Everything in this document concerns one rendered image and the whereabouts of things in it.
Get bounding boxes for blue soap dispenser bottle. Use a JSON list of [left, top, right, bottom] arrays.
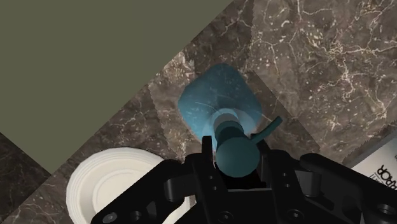
[[178, 63, 284, 178]]

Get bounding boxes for white plate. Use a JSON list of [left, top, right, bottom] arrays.
[[66, 146, 197, 224]]

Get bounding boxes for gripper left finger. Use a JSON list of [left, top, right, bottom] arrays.
[[90, 135, 230, 224]]

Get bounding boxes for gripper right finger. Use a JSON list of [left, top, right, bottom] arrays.
[[257, 140, 397, 224]]

